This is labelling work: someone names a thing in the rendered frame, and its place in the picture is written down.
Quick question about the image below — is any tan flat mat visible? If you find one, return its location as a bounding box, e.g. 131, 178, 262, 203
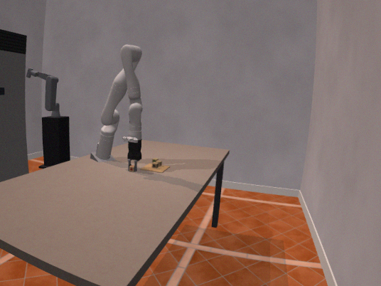
140, 164, 170, 173

